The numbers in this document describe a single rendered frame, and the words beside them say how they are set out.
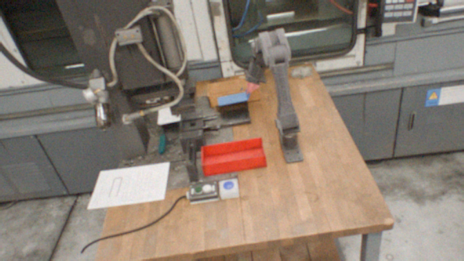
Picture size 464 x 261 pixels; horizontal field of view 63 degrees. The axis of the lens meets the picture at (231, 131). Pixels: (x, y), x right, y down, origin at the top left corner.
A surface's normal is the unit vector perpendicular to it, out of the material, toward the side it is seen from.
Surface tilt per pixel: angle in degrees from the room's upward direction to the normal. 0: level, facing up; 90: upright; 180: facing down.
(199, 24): 90
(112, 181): 1
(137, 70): 90
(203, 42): 90
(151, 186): 1
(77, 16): 90
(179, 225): 0
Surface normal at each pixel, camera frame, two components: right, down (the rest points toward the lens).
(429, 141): 0.00, 0.60
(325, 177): -0.15, -0.79
